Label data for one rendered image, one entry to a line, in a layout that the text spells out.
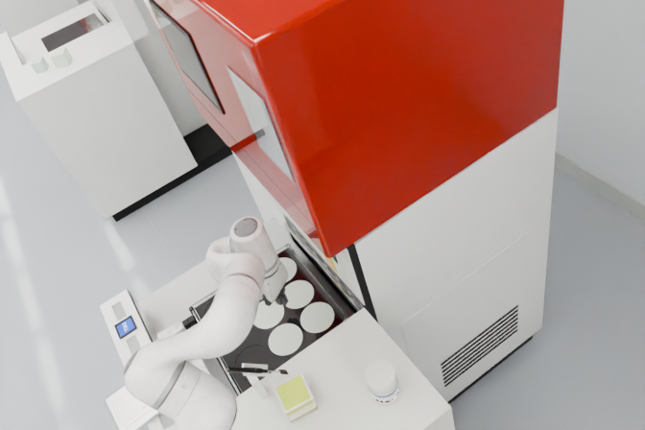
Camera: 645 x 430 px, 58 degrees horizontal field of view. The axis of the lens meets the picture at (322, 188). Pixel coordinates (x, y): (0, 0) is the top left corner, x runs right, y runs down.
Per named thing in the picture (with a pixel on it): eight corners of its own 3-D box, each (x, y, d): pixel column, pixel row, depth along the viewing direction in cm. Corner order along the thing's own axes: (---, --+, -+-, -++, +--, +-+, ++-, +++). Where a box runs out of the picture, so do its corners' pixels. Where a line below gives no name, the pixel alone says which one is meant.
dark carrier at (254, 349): (288, 248, 186) (288, 247, 186) (347, 320, 163) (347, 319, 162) (195, 309, 178) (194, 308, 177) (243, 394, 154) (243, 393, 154)
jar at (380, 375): (389, 372, 142) (382, 353, 135) (406, 394, 137) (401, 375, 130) (365, 390, 140) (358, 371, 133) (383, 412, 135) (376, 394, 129)
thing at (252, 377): (274, 376, 148) (258, 350, 139) (281, 387, 145) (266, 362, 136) (254, 390, 147) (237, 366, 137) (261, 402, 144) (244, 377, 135)
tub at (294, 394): (308, 384, 144) (300, 371, 140) (320, 410, 139) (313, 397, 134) (280, 398, 143) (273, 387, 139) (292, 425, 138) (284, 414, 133)
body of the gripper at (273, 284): (261, 246, 157) (273, 270, 165) (242, 275, 151) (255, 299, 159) (284, 251, 153) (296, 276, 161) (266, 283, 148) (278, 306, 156)
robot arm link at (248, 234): (243, 276, 148) (277, 268, 147) (225, 245, 139) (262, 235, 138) (242, 250, 154) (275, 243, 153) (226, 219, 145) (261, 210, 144)
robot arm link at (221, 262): (193, 324, 123) (219, 265, 152) (265, 308, 122) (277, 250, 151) (179, 287, 121) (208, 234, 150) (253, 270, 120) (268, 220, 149)
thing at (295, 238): (295, 238, 195) (287, 220, 188) (370, 327, 165) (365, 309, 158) (290, 241, 194) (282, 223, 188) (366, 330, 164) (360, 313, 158)
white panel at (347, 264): (254, 184, 222) (217, 102, 194) (380, 330, 167) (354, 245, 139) (247, 188, 221) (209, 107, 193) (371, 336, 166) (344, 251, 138)
